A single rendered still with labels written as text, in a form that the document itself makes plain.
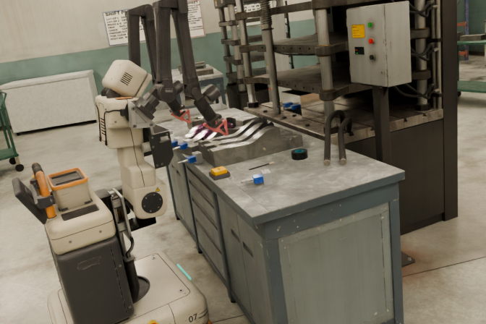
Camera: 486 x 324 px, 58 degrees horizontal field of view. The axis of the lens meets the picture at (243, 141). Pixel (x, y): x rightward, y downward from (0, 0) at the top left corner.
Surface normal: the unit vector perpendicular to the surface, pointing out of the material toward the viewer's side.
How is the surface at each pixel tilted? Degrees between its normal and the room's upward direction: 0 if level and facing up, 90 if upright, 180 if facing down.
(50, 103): 90
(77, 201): 92
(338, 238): 90
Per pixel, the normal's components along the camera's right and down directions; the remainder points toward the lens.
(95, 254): 0.50, 0.17
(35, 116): 0.18, 0.24
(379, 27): -0.92, 0.22
